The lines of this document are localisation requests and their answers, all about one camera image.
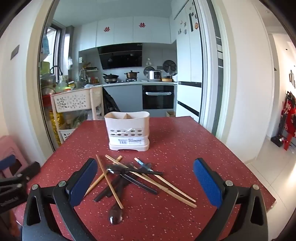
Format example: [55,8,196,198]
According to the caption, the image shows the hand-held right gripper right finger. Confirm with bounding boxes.
[193,158,269,241]

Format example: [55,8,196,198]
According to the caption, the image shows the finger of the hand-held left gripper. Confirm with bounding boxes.
[0,155,16,172]
[13,161,41,183]

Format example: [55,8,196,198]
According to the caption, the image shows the white refrigerator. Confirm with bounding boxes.
[175,0,204,123]

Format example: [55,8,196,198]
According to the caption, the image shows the grey kitchen counter cabinet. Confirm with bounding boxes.
[102,81,178,118]

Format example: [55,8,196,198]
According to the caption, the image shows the black spoon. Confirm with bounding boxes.
[107,169,158,194]
[109,173,130,225]
[135,159,155,172]
[106,164,163,176]
[93,163,137,202]

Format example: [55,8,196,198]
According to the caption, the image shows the wooden chopstick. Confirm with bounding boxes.
[105,154,197,208]
[84,156,122,197]
[96,154,124,209]
[134,158,197,202]

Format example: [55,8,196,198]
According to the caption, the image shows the black built-in oven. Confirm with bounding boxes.
[142,85,175,110]

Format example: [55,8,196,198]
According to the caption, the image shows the black floor device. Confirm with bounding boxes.
[270,136,284,147]

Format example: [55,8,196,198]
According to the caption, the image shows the kitchen faucet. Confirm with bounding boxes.
[50,65,64,84]

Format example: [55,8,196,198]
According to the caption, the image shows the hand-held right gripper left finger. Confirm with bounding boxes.
[22,158,98,241]

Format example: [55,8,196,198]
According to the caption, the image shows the pink plastic stool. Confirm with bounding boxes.
[0,136,29,176]

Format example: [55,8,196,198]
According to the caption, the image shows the black wok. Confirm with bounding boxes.
[103,73,120,83]

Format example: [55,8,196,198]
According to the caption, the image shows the black round divided pan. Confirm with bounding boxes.
[162,60,178,77]

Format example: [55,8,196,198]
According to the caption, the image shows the red hanging decoration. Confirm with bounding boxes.
[280,92,296,139]

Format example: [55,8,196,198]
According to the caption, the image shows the grey wall switch plate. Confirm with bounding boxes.
[10,45,20,60]

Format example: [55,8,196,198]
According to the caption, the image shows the black range hood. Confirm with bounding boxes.
[97,43,143,70]

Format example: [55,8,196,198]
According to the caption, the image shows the white upper kitchen cabinets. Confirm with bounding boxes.
[79,16,177,52]

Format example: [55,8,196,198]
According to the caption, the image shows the cream plastic utensil holder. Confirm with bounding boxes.
[104,111,151,152]

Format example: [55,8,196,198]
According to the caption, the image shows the black bag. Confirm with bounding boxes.
[102,88,121,118]

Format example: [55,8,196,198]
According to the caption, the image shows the gold foil package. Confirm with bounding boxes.
[48,111,65,142]

